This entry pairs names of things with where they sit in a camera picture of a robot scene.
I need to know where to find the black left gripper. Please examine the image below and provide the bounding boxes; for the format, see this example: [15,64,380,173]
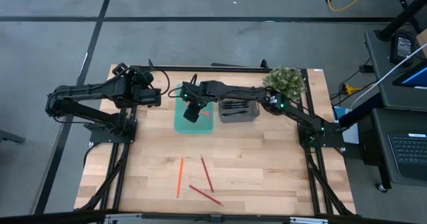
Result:
[112,62,163,110]

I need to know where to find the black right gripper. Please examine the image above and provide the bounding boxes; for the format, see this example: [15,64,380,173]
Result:
[181,80,214,125]

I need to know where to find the red pencil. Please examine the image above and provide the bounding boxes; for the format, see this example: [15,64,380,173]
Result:
[188,184,224,207]
[199,155,215,194]

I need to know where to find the teal translucent plastic bin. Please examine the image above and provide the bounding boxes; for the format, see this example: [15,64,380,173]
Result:
[173,82,215,135]

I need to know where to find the grey translucent plastic bin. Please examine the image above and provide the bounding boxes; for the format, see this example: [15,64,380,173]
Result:
[218,99,261,124]

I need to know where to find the green potted plant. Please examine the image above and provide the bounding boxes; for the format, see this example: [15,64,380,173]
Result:
[262,66,308,102]

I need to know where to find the grey chair leg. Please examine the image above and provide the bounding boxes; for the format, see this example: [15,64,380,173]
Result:
[0,129,26,145]

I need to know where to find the yellow power plug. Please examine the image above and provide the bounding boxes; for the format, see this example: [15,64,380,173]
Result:
[340,83,355,97]

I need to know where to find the black gantry beam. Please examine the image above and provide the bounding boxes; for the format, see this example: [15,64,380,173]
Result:
[0,209,427,224]

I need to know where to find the white paper box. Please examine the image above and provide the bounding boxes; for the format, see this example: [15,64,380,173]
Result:
[333,105,360,145]

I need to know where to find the black stand pole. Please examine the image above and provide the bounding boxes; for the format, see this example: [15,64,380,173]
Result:
[338,92,384,129]
[376,0,427,41]

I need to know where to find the black side cart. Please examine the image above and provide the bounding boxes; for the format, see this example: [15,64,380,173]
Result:
[363,27,427,191]

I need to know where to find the black power adapter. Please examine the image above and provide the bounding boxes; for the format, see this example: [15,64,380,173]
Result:
[389,29,418,65]

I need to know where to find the blue-screen tablet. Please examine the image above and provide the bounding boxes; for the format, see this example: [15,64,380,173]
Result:
[392,59,427,91]

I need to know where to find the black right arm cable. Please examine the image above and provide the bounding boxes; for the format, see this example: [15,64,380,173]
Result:
[167,85,187,100]

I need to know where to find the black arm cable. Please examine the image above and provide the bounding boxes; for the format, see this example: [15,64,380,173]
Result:
[167,85,187,100]
[146,69,171,97]

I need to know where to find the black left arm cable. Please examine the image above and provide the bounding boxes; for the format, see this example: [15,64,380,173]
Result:
[146,69,171,97]

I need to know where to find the black aluminium table frame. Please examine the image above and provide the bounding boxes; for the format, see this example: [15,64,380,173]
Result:
[75,59,356,218]

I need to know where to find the silver beam bracket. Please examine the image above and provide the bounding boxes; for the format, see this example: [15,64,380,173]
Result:
[103,213,143,224]
[289,216,330,224]

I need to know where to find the white cable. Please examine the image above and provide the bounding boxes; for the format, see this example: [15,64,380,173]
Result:
[348,43,427,112]

